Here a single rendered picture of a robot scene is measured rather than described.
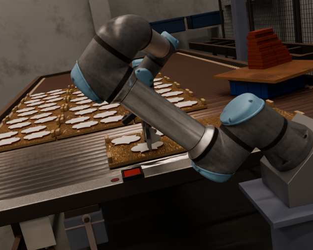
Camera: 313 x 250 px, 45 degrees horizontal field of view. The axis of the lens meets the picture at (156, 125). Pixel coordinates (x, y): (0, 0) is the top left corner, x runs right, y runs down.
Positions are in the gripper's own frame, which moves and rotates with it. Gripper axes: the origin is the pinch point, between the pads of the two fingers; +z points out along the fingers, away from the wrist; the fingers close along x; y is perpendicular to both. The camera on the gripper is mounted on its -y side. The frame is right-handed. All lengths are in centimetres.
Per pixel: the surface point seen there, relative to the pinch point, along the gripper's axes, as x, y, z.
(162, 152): -8.7, 4.6, 0.6
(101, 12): 498, 9, -72
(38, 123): 90, -56, 3
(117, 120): 52, -9, 0
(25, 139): 56, -58, 4
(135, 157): -8.6, -6.2, 1.1
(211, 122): 16.0, 32.9, -0.8
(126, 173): -20.4, -10.8, 2.0
